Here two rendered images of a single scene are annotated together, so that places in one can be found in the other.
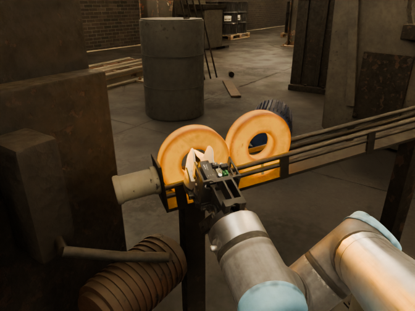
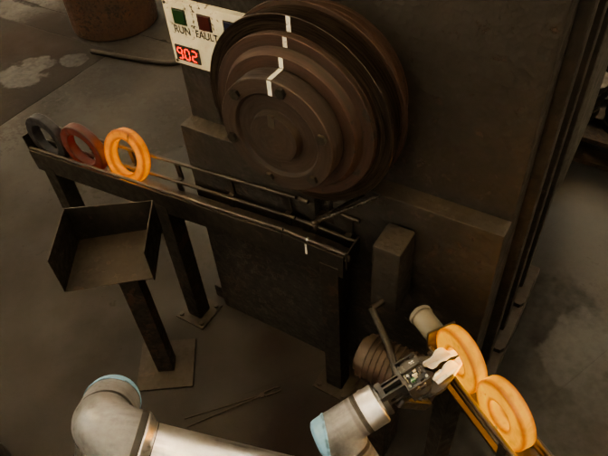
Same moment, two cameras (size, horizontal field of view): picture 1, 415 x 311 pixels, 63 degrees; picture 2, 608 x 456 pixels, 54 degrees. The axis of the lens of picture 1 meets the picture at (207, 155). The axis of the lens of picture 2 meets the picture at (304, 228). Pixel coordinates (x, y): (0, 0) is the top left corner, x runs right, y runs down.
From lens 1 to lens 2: 116 cm
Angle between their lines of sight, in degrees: 73
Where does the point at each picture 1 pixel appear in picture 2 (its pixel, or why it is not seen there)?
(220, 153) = (470, 376)
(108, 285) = (369, 347)
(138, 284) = (379, 367)
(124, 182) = (418, 316)
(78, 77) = (473, 227)
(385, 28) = not seen: outside the picture
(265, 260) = (338, 419)
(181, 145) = (449, 339)
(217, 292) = not seen: outside the picture
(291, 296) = (318, 437)
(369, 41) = not seen: outside the picture
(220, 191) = (399, 382)
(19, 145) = (378, 244)
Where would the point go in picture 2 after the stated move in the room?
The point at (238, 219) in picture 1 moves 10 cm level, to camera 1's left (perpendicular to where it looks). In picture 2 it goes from (366, 397) to (360, 356)
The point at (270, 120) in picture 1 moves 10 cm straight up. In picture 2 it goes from (508, 409) to (518, 383)
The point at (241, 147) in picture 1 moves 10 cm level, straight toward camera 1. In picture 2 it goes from (484, 394) to (435, 394)
